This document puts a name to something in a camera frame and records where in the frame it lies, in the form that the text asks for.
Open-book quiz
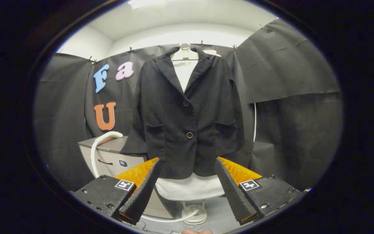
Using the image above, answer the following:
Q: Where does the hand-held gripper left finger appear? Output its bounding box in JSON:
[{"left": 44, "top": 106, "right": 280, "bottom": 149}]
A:
[{"left": 71, "top": 157, "right": 161, "bottom": 225}]

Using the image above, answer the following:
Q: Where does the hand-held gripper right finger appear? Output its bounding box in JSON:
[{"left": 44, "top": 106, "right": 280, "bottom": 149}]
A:
[{"left": 215, "top": 157, "right": 306, "bottom": 226}]

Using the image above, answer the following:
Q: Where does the white steamer hose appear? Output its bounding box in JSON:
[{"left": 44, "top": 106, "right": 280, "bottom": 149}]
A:
[{"left": 90, "top": 135, "right": 200, "bottom": 223}]

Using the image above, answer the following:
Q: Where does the black blazer jacket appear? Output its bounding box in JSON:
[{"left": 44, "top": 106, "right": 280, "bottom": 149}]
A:
[{"left": 120, "top": 46, "right": 245, "bottom": 180}]

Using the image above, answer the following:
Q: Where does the white plastic clothes hanger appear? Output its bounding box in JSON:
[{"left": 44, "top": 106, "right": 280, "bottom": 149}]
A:
[{"left": 171, "top": 43, "right": 199, "bottom": 61}]

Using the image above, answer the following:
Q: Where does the white undershirt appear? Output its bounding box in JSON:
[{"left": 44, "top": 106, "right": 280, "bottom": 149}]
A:
[{"left": 156, "top": 59, "right": 225, "bottom": 201}]

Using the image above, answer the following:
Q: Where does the grey metal cabinet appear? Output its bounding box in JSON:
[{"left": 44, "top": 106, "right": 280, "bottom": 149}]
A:
[{"left": 78, "top": 136, "right": 174, "bottom": 219}]

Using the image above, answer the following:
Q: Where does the white round stand base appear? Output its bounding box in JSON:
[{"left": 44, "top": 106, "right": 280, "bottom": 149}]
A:
[{"left": 181, "top": 200, "right": 208, "bottom": 227}]

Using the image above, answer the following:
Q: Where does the black backdrop cloth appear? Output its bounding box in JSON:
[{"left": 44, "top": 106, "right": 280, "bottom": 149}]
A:
[{"left": 33, "top": 18, "right": 344, "bottom": 193}]

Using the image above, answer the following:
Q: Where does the ceiling light panel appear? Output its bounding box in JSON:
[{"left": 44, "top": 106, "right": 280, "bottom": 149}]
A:
[{"left": 128, "top": 0, "right": 168, "bottom": 10}]

